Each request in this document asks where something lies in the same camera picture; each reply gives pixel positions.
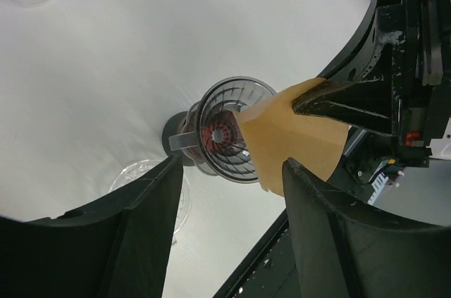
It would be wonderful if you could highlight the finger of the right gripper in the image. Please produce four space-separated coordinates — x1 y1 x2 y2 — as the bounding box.
292 44 396 136
318 0 401 80

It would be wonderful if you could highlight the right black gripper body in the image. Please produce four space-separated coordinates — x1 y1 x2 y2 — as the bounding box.
387 0 450 168

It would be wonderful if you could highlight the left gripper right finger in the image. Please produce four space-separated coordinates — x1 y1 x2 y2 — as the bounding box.
282 159 450 297

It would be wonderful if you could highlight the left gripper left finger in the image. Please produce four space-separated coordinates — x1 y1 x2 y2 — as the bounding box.
1 156 183 297

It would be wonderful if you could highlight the brown paper coffee filter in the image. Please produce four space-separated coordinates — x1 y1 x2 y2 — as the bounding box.
233 77 349 196

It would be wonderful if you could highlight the dark carafe with red lid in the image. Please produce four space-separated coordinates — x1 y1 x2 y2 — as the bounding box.
160 111 198 168

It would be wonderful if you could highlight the grey transparent dripper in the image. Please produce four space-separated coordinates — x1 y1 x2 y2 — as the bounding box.
168 75 279 185

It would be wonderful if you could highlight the clear glass dripper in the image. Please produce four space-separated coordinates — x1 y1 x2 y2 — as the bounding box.
108 159 194 246

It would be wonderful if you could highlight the grey slotted cable duct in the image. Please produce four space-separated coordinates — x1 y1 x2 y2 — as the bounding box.
366 173 400 206

